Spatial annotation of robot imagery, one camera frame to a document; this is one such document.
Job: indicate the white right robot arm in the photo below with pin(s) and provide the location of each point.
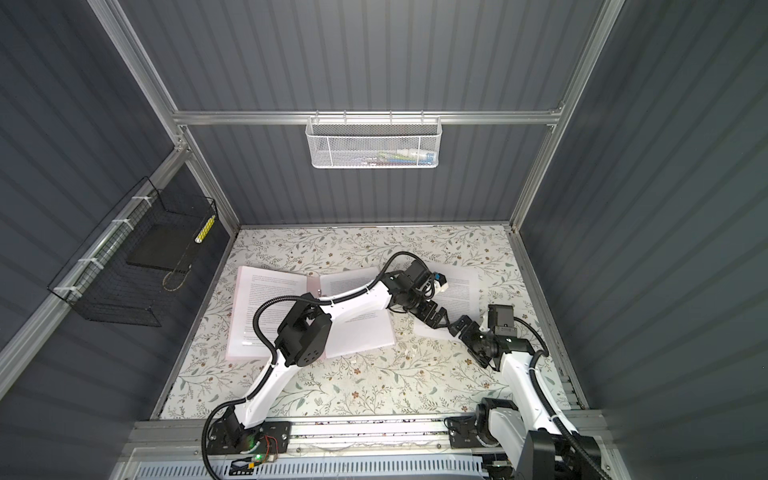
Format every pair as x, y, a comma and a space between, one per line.
538, 439

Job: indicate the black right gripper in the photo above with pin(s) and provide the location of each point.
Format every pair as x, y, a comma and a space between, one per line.
468, 335

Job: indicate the black wire mesh basket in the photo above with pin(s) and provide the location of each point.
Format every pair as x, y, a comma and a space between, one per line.
136, 269

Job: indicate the white wire mesh basket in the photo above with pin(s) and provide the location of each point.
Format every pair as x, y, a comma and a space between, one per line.
332, 144

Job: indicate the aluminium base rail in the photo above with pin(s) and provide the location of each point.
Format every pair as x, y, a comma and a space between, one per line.
320, 438

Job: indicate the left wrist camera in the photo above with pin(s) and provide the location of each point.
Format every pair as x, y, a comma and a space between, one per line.
439, 283

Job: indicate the pens in white basket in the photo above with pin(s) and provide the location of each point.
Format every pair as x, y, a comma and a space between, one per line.
399, 157

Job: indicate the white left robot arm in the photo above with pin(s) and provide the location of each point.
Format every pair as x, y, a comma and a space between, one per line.
297, 330

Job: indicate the white ventilation grille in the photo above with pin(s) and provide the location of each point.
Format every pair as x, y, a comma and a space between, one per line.
363, 467

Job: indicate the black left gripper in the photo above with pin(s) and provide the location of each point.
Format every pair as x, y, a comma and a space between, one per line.
436, 321

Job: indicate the floral table mat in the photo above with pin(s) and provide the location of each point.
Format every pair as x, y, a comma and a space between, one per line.
416, 375

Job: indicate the yellow marker pen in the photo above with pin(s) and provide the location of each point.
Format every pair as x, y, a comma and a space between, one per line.
205, 229

